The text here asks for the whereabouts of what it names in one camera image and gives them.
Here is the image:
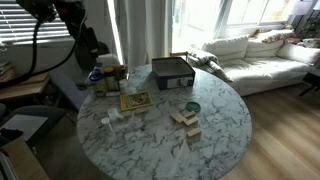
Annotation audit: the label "dark blue cardboard box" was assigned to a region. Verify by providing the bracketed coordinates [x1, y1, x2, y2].
[151, 56, 196, 90]

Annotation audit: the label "blue plastic bottle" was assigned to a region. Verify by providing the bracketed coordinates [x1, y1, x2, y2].
[93, 62, 104, 75]

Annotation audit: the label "brown cardboard box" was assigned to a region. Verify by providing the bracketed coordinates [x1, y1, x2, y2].
[0, 138, 51, 180]

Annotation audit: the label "green yellow book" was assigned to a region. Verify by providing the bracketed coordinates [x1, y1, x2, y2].
[119, 91, 154, 112]

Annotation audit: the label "light wooden block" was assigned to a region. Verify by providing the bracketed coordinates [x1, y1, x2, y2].
[183, 116, 200, 127]
[121, 109, 135, 118]
[169, 112, 188, 124]
[181, 109, 197, 119]
[134, 106, 150, 115]
[186, 127, 202, 138]

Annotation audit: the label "green round lid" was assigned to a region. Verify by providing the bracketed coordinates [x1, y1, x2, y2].
[185, 101, 202, 113]

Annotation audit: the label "wooden stool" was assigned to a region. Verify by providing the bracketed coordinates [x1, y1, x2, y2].
[169, 50, 190, 61]

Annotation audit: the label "dark brown jar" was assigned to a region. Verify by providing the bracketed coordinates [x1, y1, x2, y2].
[114, 64, 129, 81]

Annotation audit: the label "yellow lid jar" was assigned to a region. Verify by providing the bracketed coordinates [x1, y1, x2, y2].
[103, 66, 119, 92]

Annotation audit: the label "white crumpled blanket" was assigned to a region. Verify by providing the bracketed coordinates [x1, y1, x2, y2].
[186, 49, 234, 83]

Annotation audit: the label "white tissue pack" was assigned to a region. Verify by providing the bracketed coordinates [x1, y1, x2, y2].
[96, 53, 121, 70]

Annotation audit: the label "blue lid jar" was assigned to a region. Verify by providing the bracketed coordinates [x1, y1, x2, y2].
[89, 72, 108, 98]

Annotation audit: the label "grey curtain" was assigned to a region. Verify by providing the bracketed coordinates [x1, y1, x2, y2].
[113, 0, 174, 68]

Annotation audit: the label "black office chair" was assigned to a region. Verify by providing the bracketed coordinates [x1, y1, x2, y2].
[73, 39, 111, 72]

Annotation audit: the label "large white back cushion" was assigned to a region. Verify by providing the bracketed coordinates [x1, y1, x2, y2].
[201, 34, 250, 62]

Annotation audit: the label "blue grey bench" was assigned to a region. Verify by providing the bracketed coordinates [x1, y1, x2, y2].
[49, 71, 90, 112]

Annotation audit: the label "white sofa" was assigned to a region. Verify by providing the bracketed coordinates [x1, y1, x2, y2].
[191, 29, 320, 97]

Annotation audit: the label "grey armchair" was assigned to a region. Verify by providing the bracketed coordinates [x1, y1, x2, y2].
[0, 104, 68, 149]

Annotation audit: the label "patterned pillow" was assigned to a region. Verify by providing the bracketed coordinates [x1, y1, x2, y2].
[256, 29, 296, 44]

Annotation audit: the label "wooden desk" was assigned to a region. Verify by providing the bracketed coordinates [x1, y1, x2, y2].
[0, 72, 51, 102]

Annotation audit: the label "white paper sheet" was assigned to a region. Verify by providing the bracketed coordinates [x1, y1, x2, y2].
[0, 114, 49, 142]

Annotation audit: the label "dark side table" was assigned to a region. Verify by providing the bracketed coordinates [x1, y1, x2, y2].
[298, 71, 320, 98]

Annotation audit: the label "stack of books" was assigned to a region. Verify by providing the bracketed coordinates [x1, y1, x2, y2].
[0, 60, 17, 83]

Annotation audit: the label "white window blinds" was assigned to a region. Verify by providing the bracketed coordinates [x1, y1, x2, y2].
[0, 0, 73, 45]

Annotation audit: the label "white lamp shade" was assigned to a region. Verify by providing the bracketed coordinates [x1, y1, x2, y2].
[289, 0, 312, 16]

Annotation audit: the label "dark plant shelf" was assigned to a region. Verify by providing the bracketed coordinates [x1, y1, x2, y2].
[295, 9, 320, 40]

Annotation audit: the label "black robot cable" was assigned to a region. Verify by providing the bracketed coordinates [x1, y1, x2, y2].
[0, 13, 88, 88]

